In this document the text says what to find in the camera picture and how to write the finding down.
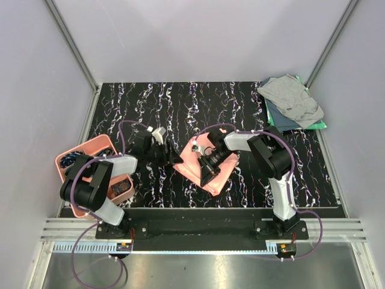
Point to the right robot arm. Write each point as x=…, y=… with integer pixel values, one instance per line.
x=274, y=160

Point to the green mat under cloths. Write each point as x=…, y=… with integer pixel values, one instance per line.
x=289, y=104

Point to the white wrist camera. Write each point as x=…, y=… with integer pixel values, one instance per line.
x=158, y=134
x=197, y=148

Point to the blue patterned item in tray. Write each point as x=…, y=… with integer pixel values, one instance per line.
x=69, y=159

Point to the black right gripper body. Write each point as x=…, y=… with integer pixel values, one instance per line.
x=213, y=161

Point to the brown item in tray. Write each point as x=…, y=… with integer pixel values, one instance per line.
x=120, y=187

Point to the grey cable duct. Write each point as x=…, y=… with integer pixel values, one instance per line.
x=115, y=247

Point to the aluminium frame post left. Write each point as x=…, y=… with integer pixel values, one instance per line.
x=70, y=42

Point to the dark blue folded cloth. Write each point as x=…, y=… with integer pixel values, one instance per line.
x=275, y=118

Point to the pink satin napkin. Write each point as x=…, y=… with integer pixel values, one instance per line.
x=192, y=162

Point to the aluminium front rail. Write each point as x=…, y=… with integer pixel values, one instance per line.
x=327, y=230

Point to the aluminium frame post right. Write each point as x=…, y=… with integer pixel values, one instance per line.
x=334, y=37

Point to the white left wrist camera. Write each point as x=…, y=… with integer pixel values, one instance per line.
x=158, y=134

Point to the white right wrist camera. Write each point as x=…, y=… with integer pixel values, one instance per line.
x=197, y=148

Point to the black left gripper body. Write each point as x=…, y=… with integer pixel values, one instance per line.
x=156, y=154

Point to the grey cloth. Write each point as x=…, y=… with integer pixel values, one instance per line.
x=292, y=99

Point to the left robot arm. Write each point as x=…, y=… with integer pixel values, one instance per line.
x=108, y=213

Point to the pink compartment tray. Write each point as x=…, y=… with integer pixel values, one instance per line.
x=96, y=144

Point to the aluminium frame post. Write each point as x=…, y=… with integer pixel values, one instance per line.
x=70, y=42
x=334, y=37

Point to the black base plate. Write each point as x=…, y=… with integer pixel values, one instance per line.
x=209, y=226

